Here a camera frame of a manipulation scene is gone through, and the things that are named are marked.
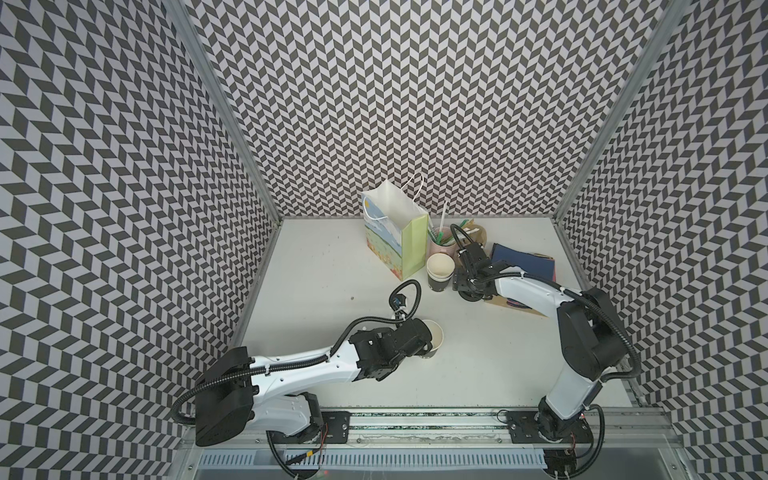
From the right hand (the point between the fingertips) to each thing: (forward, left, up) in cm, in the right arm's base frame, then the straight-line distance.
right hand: (468, 287), depth 94 cm
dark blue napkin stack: (+10, -25, -2) cm, 27 cm away
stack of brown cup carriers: (+9, -1, +16) cm, 18 cm away
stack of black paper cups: (+5, +9, +4) cm, 11 cm away
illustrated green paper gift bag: (+8, +22, +20) cm, 31 cm away
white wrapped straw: (+20, +7, +10) cm, 23 cm away
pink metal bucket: (+16, +7, +5) cm, 18 cm away
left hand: (-17, +18, +6) cm, 25 cm away
